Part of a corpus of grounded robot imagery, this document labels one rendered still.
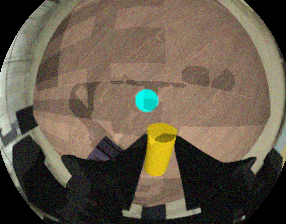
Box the yellow cylinder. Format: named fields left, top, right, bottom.
left=144, top=123, right=178, bottom=176

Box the cyan circle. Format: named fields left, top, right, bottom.
left=135, top=89, right=158, bottom=112

